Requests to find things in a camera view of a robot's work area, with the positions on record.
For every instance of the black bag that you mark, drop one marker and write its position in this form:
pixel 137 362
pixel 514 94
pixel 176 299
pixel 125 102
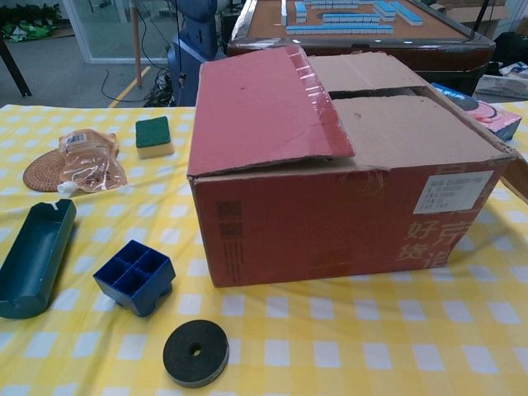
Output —
pixel 511 47

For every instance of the green plants and bags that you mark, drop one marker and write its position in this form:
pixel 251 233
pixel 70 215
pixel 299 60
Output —
pixel 24 24

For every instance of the white framed glass partition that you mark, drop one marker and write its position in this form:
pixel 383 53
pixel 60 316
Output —
pixel 78 33

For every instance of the dark wood mahjong table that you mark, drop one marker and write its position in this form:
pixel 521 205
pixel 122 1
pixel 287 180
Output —
pixel 433 53

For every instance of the teal plastic trough tray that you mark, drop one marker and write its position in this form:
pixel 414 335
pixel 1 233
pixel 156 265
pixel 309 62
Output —
pixel 29 264

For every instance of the black slanted table leg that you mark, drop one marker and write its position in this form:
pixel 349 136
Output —
pixel 16 74

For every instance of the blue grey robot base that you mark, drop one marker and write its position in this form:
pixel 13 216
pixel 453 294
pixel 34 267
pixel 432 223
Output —
pixel 189 53

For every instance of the blue four-compartment holder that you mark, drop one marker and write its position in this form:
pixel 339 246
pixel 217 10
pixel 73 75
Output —
pixel 140 284

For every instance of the red cardboard shipping box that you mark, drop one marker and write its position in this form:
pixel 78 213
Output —
pixel 288 227

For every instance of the yellow white checkered tablecloth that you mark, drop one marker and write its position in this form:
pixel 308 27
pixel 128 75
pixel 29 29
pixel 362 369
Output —
pixel 330 350

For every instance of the blue pink package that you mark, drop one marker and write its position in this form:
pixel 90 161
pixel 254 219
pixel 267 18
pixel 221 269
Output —
pixel 495 119

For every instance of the blue white mahjong tile row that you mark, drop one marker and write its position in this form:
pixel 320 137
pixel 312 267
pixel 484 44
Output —
pixel 301 10
pixel 402 11
pixel 338 29
pixel 338 4
pixel 350 18

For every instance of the white plastic mesh basket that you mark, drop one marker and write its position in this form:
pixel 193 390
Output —
pixel 503 86

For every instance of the green yellow scrub sponge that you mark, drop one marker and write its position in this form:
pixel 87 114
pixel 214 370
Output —
pixel 152 132

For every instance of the slanted wooden pole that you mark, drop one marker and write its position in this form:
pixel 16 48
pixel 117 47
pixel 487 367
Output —
pixel 136 41

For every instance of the round woven rattan coaster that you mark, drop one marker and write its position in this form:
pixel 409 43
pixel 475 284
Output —
pixel 41 173

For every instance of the clear plastic spout pouch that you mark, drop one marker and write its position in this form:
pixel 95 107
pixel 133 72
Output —
pixel 90 165

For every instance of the black foam disc with hole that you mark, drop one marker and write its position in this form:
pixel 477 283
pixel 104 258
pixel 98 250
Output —
pixel 177 354

